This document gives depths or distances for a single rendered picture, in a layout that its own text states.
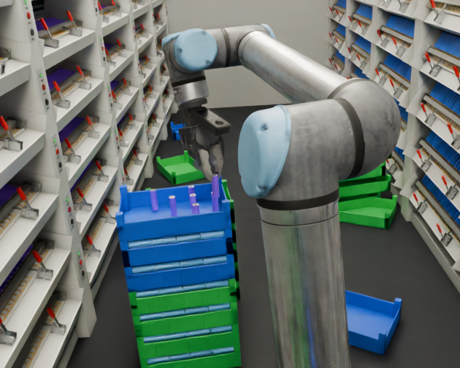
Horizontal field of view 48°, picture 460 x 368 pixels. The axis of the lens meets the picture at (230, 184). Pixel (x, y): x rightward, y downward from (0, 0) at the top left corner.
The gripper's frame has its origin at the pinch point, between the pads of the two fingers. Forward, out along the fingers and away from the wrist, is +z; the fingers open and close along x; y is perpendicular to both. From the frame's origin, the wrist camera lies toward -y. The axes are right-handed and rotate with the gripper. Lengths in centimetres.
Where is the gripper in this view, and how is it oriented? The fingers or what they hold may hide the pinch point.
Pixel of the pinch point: (215, 175)
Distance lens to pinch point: 134.6
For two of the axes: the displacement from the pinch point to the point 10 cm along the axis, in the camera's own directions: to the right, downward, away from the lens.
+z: 2.2, 9.6, 1.9
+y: -5.7, -0.3, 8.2
